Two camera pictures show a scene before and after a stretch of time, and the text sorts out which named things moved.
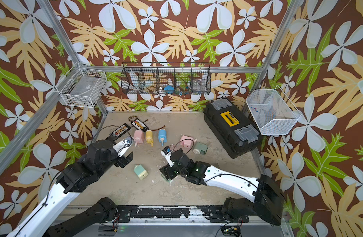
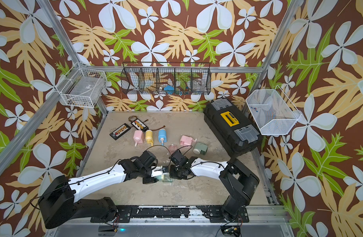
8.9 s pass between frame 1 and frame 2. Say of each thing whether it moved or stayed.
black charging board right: stayed
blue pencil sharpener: stayed
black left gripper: moved
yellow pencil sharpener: stayed
